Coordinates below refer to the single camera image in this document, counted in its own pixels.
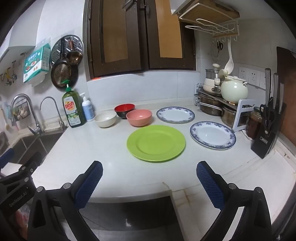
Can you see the large steel kitchen faucet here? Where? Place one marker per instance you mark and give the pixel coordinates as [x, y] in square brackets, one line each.
[34, 129]

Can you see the glass jar with brown contents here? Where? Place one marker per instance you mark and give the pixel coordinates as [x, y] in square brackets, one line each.
[253, 125]

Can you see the white electric kettle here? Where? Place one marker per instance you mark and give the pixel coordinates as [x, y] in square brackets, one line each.
[210, 87]

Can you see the cream ceramic pot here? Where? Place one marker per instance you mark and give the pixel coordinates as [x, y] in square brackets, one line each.
[233, 91]

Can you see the white pot shelf rack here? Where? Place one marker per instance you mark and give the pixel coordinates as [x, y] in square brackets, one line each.
[242, 109]

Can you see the metal wall hook rail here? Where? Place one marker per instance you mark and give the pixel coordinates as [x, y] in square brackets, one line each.
[9, 76]

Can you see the paper towel box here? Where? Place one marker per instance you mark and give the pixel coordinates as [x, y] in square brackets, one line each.
[34, 64]

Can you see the thin gooseneck faucet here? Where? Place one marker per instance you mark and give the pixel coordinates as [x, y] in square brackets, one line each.
[60, 120]

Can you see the dark round strainer pan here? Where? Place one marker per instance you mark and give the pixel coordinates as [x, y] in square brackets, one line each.
[61, 74]

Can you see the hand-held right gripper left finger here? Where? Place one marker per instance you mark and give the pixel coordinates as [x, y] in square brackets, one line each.
[89, 185]

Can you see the green plate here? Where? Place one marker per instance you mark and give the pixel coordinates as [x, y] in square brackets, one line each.
[156, 143]

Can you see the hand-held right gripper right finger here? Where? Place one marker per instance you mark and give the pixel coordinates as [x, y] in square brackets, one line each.
[210, 187]

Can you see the light blue pump bottle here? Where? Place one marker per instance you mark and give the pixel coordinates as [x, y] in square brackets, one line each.
[87, 111]

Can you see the black kitchen scissors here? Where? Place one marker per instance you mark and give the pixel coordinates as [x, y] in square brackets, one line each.
[268, 115]

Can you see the white wall outlet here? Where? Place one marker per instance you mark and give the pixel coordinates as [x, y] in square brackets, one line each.
[243, 73]
[262, 80]
[254, 77]

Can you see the dark wooden board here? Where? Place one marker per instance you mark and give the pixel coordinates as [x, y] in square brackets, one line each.
[289, 81]

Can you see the green dish soap bottle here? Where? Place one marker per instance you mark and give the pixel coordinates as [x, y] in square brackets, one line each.
[72, 111]

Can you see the blue floral white plate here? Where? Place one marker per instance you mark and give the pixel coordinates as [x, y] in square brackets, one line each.
[212, 135]
[175, 114]

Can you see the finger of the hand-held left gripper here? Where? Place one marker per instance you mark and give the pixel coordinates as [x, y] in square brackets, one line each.
[31, 163]
[7, 155]

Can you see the white bowl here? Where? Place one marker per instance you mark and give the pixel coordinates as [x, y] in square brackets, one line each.
[105, 119]

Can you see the brown wooden window frame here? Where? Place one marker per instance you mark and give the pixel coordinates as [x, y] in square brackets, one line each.
[138, 34]

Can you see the pink bowl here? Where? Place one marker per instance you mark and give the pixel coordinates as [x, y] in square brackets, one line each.
[138, 117]

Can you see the black knife block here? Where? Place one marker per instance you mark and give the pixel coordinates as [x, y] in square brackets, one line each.
[263, 143]

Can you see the wooden cutting board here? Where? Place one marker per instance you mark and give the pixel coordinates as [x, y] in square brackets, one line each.
[208, 11]

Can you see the perforated steel steamer plate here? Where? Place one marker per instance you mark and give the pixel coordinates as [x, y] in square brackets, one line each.
[59, 49]

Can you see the steel kitchen sink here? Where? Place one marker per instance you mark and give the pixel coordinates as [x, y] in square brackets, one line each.
[30, 143]

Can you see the red and black bowl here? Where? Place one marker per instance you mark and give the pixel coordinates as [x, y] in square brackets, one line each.
[123, 109]

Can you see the white plastic ladle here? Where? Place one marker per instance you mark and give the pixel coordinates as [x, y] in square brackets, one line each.
[229, 64]

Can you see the hanging black scissors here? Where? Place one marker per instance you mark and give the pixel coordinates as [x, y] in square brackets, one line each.
[219, 46]

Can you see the copper ladle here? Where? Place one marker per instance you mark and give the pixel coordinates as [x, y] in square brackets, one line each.
[74, 58]

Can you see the steel cooking pot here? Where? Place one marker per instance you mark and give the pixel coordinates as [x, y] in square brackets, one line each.
[209, 107]
[229, 117]

